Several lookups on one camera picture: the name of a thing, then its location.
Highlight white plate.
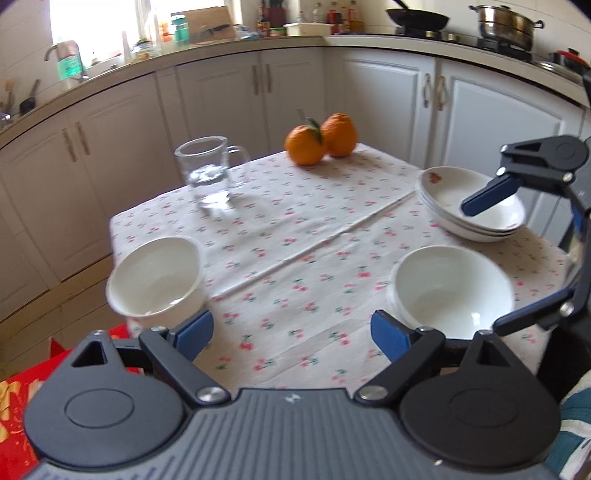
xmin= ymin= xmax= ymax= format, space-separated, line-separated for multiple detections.
xmin=417 ymin=165 xmax=526 ymax=233
xmin=420 ymin=196 xmax=516 ymax=243
xmin=417 ymin=186 xmax=522 ymax=243

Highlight white floral bowl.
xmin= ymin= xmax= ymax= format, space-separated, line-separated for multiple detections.
xmin=106 ymin=236 xmax=207 ymax=329
xmin=389 ymin=245 xmax=515 ymax=340
xmin=386 ymin=280 xmax=419 ymax=329

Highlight white kitchen cabinets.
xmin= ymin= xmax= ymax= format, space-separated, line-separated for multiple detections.
xmin=1 ymin=37 xmax=587 ymax=317

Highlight cherry print tablecloth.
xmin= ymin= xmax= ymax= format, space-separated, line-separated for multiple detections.
xmin=108 ymin=142 xmax=574 ymax=395

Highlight steel pot on stove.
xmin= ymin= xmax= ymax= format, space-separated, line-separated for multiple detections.
xmin=469 ymin=5 xmax=545 ymax=51

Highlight bumpy orange without leaf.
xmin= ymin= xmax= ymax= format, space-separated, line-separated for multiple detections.
xmin=321 ymin=113 xmax=358 ymax=158

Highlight glass mug with water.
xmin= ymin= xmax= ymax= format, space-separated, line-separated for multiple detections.
xmin=174 ymin=136 xmax=250 ymax=210

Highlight black wok on stove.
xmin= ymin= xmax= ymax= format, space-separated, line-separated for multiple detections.
xmin=386 ymin=0 xmax=450 ymax=32

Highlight orange with green leaf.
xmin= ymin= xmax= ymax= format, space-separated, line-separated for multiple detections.
xmin=284 ymin=118 xmax=328 ymax=167

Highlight red printed cardboard box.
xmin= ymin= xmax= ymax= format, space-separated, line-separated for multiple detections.
xmin=0 ymin=322 xmax=139 ymax=480

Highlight knife block with knives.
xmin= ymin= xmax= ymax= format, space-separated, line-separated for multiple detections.
xmin=263 ymin=0 xmax=287 ymax=28

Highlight wooden cutting board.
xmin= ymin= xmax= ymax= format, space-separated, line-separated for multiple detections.
xmin=171 ymin=6 xmax=236 ymax=44

